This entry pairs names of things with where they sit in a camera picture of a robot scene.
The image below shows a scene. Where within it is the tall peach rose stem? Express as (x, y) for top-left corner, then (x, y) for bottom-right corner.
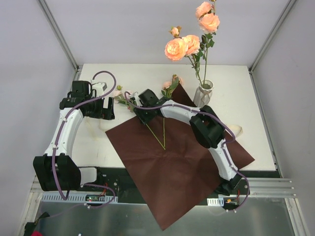
(195, 0), (220, 89)

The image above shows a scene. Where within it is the beige faceted vase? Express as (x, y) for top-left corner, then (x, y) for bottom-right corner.
(193, 80), (214, 108)

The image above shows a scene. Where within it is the right white cable duct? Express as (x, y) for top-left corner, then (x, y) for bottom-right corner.
(207, 197), (224, 207)

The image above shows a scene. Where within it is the cream printed ribbon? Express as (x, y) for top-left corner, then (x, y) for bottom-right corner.
(228, 124), (243, 138)

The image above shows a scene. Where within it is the red wrapping paper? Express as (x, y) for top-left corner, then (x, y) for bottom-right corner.
(105, 85), (256, 231)

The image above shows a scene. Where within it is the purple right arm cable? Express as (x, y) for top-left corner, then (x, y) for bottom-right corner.
(124, 90), (251, 213)

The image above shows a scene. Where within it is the white cable duct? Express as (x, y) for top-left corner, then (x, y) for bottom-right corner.
(207, 197), (224, 207)
(41, 193), (118, 204)

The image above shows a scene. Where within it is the small pink bud stem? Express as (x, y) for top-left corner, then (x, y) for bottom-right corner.
(161, 74), (183, 150)

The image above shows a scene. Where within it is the left white cable duct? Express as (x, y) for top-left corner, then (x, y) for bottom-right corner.
(41, 193), (118, 204)

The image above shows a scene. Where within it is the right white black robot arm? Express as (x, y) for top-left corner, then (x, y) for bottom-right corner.
(125, 89), (242, 196)

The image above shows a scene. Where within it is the left aluminium frame post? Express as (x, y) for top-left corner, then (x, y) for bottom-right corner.
(37, 0), (80, 72)

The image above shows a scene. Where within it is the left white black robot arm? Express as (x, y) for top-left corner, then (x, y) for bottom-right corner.
(33, 81), (115, 191)

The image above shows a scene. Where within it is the red black object corner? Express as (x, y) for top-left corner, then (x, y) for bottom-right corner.
(23, 212), (50, 236)

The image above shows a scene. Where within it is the aluminium frame post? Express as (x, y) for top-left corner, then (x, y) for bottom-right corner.
(37, 0), (80, 72)
(249, 0), (298, 75)

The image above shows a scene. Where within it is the aluminium front rail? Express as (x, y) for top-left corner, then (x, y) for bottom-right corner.
(31, 177), (296, 197)

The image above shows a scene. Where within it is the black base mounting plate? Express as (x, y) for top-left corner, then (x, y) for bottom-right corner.
(78, 167), (255, 206)

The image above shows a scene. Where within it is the right aluminium frame post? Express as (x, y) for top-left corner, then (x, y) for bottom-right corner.
(249, 0), (298, 75)

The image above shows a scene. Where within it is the shiny metal floor sheet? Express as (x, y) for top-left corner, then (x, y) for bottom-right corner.
(36, 198), (294, 236)

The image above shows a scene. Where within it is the large peach rose stem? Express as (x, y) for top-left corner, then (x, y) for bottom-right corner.
(164, 26), (202, 85)

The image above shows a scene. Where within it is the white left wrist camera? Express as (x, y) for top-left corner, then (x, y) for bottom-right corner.
(91, 80), (107, 98)

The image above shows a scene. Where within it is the pale pink flower stem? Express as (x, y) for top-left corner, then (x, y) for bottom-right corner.
(113, 85), (166, 150)

